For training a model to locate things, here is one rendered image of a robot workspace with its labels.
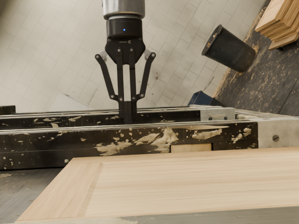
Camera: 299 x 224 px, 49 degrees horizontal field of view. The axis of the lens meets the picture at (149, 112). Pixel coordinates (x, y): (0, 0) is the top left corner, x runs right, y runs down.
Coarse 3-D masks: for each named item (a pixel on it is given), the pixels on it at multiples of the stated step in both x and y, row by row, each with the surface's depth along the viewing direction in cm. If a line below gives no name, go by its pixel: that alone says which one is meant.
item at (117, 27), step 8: (112, 24) 66; (120, 24) 65; (128, 24) 65; (136, 24) 66; (112, 32) 66; (120, 32) 65; (128, 32) 66; (136, 32) 66; (112, 40) 68; (120, 40) 68; (128, 40) 68; (136, 40) 68; (112, 48) 68; (128, 48) 68; (136, 48) 68; (144, 48) 69; (112, 56) 68; (128, 56) 68; (136, 56) 68; (128, 64) 70
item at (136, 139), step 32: (64, 128) 66; (96, 128) 63; (128, 128) 63; (160, 128) 63; (192, 128) 64; (224, 128) 64; (256, 128) 64; (288, 128) 65; (0, 160) 62; (32, 160) 62; (64, 160) 62
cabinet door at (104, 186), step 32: (96, 160) 59; (128, 160) 58; (160, 160) 57; (192, 160) 57; (224, 160) 56; (256, 160) 55; (288, 160) 54; (64, 192) 40; (96, 192) 40; (128, 192) 40; (160, 192) 39; (192, 192) 39; (224, 192) 38; (256, 192) 38; (288, 192) 37
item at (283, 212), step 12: (120, 216) 25; (132, 216) 25; (144, 216) 25; (156, 216) 25; (168, 216) 25; (180, 216) 25; (192, 216) 25; (204, 216) 25; (216, 216) 24; (228, 216) 24; (240, 216) 24; (252, 216) 24; (264, 216) 24; (276, 216) 24; (288, 216) 24
